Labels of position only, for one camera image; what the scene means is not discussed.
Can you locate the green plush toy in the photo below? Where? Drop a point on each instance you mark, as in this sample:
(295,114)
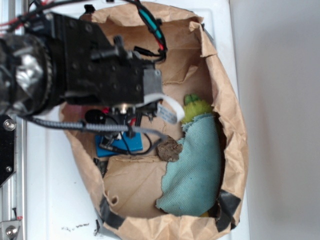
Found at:
(194,106)

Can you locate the brown rock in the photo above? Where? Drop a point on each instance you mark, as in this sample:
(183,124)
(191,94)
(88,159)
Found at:
(169,150)

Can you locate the metal corner bracket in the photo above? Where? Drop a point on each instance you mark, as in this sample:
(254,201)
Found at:
(11,230)

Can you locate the aluminium frame rail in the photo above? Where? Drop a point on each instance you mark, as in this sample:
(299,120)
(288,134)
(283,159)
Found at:
(13,192)

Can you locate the crumpled red paper ball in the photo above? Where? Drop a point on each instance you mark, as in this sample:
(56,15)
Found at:
(106,110)

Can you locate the teal woven cloth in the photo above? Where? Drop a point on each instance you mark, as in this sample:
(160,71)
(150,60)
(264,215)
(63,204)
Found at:
(191,184)

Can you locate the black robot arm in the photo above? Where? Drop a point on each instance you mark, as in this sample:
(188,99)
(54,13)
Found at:
(26,70)

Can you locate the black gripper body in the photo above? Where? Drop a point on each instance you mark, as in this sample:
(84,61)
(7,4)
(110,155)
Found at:
(90,70)

